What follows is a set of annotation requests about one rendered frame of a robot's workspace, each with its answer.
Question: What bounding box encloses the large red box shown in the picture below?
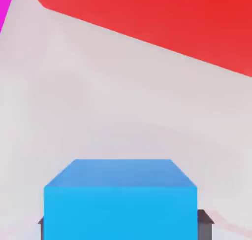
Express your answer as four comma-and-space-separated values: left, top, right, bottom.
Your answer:
29, 0, 252, 78

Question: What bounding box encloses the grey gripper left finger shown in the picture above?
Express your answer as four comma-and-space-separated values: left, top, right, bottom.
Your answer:
37, 217, 45, 240

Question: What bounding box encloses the small blue cube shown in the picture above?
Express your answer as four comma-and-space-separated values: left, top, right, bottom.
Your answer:
43, 159, 198, 240

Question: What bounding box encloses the large magenta box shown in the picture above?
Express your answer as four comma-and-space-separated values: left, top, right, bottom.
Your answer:
0, 0, 16, 33

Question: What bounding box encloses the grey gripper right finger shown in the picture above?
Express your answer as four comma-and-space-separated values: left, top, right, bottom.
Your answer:
197, 209, 252, 240

